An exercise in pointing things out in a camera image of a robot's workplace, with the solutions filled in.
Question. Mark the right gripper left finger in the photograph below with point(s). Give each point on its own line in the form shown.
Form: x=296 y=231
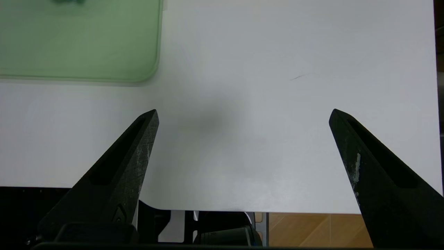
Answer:
x=114 y=173

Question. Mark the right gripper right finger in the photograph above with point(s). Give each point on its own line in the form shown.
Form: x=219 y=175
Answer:
x=388 y=194

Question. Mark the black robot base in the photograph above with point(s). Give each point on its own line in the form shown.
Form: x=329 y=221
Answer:
x=20 y=208

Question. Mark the green plastic tray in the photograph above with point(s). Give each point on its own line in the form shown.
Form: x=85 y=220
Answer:
x=76 y=41

